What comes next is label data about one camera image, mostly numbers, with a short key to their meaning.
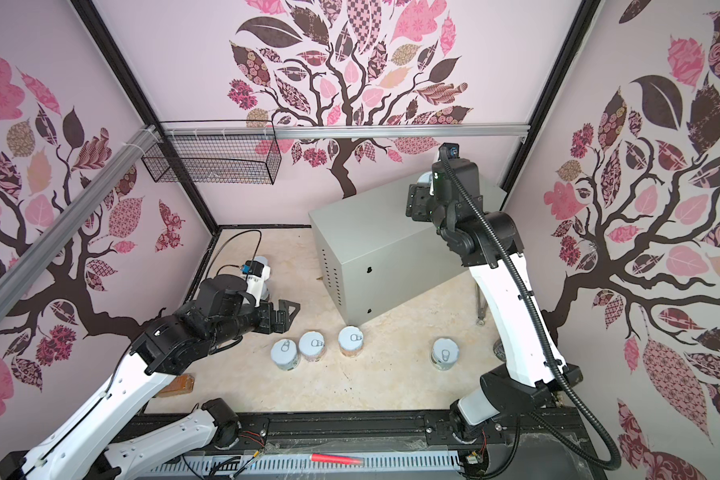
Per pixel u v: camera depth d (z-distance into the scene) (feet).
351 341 2.74
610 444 1.13
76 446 1.23
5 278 1.73
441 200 1.47
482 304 3.18
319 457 2.30
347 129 3.07
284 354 2.67
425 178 1.97
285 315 1.94
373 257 2.22
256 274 1.90
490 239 1.25
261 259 3.39
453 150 1.67
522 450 2.33
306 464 2.29
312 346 2.73
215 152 3.11
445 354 2.66
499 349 2.74
